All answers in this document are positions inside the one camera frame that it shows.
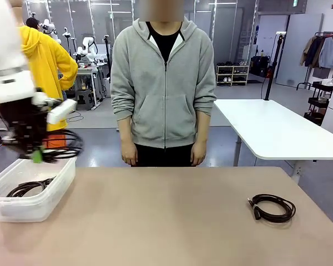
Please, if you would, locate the person's left forearm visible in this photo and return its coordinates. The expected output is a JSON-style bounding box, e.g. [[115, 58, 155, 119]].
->
[[193, 106, 216, 145]]

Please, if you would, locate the orange stool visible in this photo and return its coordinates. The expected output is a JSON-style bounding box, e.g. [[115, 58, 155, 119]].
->
[[43, 137, 67, 150]]

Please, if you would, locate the black tripod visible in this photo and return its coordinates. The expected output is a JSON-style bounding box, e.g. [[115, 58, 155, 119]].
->
[[104, 34, 113, 81]]

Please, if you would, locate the thick black power cable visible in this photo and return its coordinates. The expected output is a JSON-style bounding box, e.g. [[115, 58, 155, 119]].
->
[[19, 129, 84, 164]]

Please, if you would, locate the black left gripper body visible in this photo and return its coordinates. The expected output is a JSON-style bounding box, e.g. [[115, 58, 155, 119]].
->
[[0, 104, 49, 155]]

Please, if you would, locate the thin black coiled cable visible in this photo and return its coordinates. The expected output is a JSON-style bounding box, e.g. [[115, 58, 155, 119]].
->
[[246, 193, 297, 223]]

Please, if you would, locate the person's right forearm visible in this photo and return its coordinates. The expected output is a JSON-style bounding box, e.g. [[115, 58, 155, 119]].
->
[[113, 106, 137, 145]]

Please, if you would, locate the translucent plastic storage bin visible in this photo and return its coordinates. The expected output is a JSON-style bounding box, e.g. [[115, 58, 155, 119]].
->
[[0, 155, 78, 223]]

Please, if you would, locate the black trolley cart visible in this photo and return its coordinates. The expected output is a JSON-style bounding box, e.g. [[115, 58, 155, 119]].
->
[[304, 81, 333, 127]]

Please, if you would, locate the person in yellow hoodie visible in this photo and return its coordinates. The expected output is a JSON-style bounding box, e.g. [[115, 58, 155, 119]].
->
[[18, 17, 79, 132]]

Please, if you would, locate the wooden shoe rack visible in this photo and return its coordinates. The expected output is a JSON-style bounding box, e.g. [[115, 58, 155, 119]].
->
[[215, 65, 250, 87]]

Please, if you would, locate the person wearing grey hoodie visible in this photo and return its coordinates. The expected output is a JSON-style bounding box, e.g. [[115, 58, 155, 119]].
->
[[110, 0, 218, 167]]

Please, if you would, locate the black pole stand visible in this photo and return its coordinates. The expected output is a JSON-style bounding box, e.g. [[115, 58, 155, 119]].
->
[[262, 31, 287, 101]]

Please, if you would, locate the clothes rack with garments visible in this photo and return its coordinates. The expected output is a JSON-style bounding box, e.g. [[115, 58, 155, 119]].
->
[[296, 32, 333, 91]]

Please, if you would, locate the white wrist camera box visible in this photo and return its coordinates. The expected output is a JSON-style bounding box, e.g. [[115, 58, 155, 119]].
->
[[46, 99, 78, 125]]

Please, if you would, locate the white table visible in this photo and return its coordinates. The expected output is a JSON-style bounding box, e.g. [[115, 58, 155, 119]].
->
[[213, 99, 333, 178]]

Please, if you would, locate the black step stool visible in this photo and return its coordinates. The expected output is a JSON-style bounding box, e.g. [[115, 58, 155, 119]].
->
[[74, 88, 97, 111]]

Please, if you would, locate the person's right hand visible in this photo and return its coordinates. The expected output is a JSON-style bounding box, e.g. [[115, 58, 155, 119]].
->
[[121, 140, 139, 166]]

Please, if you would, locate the person's left hand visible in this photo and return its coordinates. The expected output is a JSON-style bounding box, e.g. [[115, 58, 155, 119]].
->
[[190, 140, 208, 166]]

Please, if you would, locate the white lab desk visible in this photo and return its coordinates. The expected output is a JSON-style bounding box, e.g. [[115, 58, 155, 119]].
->
[[72, 65, 108, 111]]

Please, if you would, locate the black luggage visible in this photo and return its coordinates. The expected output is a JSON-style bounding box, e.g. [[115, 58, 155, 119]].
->
[[250, 55, 274, 78]]

